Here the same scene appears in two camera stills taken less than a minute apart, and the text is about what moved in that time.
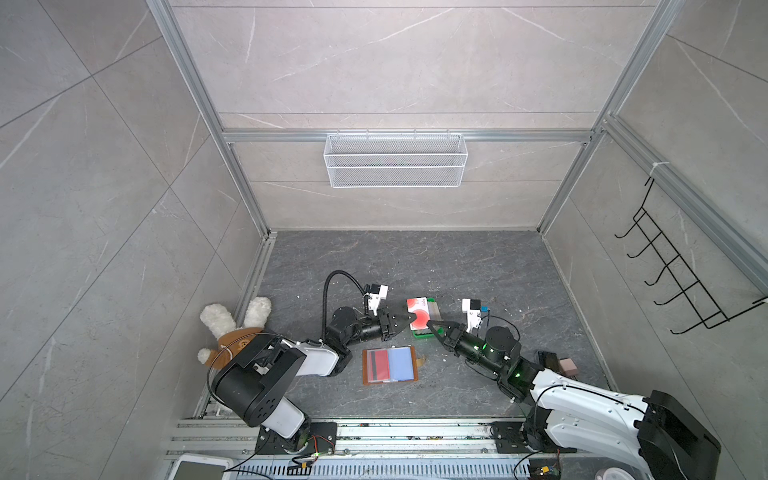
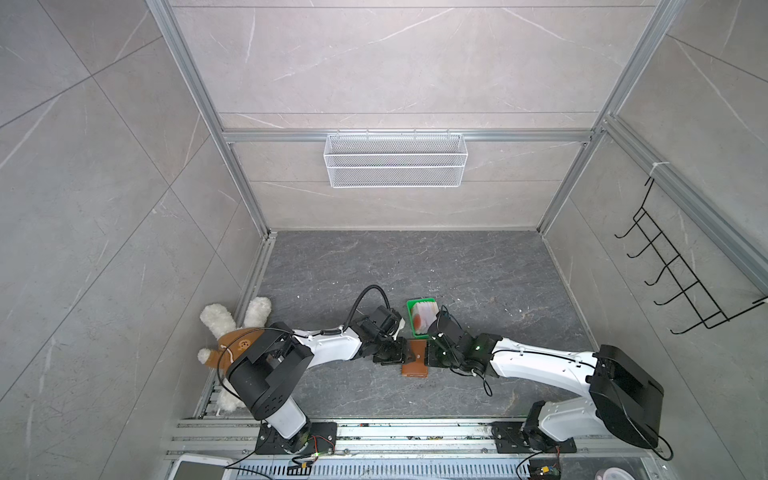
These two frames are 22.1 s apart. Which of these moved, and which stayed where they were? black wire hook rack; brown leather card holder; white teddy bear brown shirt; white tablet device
Moved: brown leather card holder
Stayed: black wire hook rack; white teddy bear brown shirt; white tablet device
